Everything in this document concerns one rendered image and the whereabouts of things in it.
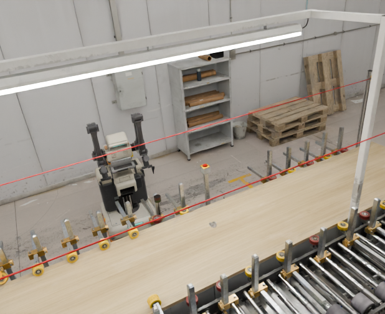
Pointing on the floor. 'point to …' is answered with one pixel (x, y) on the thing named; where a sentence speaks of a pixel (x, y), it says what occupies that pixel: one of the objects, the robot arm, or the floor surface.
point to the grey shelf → (212, 137)
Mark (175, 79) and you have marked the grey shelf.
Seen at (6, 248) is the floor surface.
